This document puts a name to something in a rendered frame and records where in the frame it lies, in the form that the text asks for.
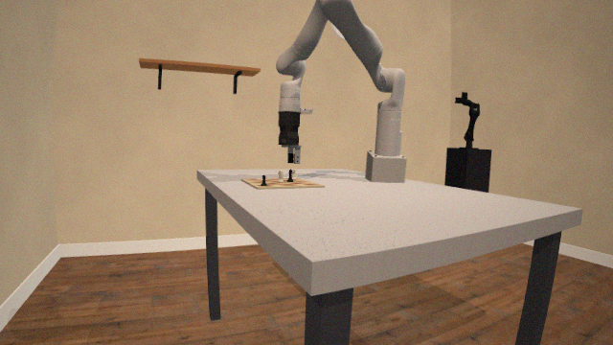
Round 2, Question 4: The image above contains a brown and cream chessboard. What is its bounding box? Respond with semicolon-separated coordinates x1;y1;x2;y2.
241;178;325;190

